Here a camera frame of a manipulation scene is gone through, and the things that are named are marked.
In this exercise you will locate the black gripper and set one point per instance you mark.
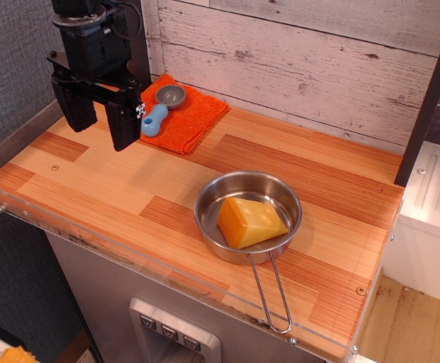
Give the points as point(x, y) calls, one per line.
point(94, 67)

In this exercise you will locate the silver pot with wire handle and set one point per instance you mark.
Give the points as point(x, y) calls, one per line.
point(257, 186)

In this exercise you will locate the orange cheese wedge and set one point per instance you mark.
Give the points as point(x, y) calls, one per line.
point(246, 222)

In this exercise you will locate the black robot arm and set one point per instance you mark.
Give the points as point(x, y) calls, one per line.
point(91, 14)

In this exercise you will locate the blue grey measuring scoop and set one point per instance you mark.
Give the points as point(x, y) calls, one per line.
point(168, 97)

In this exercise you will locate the orange folded cloth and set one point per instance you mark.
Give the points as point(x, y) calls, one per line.
point(183, 129)

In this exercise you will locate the clear acrylic table guard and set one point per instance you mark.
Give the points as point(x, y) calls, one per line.
point(183, 248)

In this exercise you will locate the silver dispenser panel with buttons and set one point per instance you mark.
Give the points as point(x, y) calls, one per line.
point(164, 337)

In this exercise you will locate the orange object bottom left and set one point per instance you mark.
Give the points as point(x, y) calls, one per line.
point(17, 355)

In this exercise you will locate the white cabinet on right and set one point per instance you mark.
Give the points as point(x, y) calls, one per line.
point(412, 255)

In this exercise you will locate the dark vertical post right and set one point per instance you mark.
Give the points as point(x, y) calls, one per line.
point(420, 128)

